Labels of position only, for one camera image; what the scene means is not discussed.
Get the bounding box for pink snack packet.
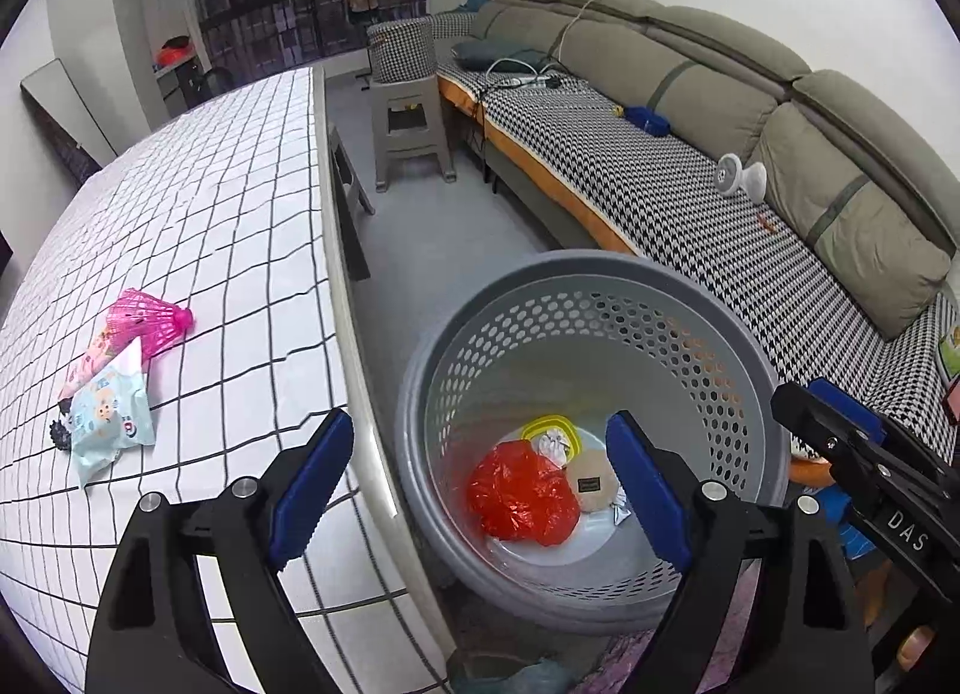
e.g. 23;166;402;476
60;330;121;402

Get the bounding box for houndstooth sofa cover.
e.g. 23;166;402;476
431;11;960;455

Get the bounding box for white cable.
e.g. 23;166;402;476
484;0;638;83

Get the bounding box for white paper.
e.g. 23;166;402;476
532;433;575;468

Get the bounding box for grey plastic bag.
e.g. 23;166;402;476
448;653;578;694

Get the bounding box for teal cushion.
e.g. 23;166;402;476
450;37;548;72

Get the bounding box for yellow square plastic ring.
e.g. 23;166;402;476
521;415;586;466

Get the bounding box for light blue wipes pack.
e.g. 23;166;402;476
66;335;157;491

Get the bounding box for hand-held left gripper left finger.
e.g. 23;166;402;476
85;407;355;694

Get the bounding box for pink shuttlecock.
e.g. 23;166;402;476
105;289;194;359

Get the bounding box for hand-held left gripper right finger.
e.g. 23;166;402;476
605;410;876;694

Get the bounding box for olive green sofa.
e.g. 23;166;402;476
431;0;960;455

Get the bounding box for beige round sponge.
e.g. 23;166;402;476
564;448;625;515

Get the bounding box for red plastic bag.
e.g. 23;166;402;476
466;439;582;549

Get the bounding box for small white fan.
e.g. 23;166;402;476
715;154;768;200

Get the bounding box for purple patterned cloth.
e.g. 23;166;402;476
600;566;758;694

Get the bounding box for leaning mirror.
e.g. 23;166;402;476
20;58;121;185

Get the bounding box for grey perforated plastic basket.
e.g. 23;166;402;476
394;249;792;636

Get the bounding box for grey plastic stool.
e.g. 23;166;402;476
371;74;458;194

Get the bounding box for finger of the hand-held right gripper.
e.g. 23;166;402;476
814;379;960;492
771;382;960;579

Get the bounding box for blue pouch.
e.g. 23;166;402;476
622;104;671;137

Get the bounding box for dark table leg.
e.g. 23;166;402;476
330;127;374;282

